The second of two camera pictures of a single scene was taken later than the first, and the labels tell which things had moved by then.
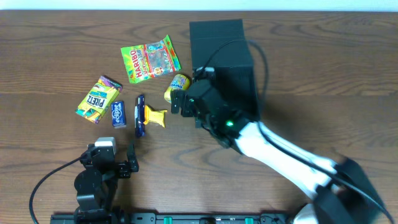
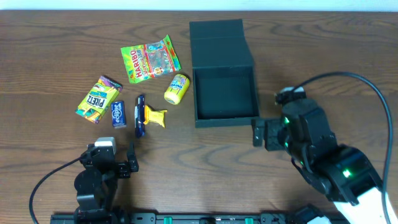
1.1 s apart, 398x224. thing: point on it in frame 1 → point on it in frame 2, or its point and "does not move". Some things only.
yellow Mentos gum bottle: (178, 82) does not move
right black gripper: (185, 104) → (272, 134)
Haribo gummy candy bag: (150, 60) does not move
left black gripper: (125, 170) does not move
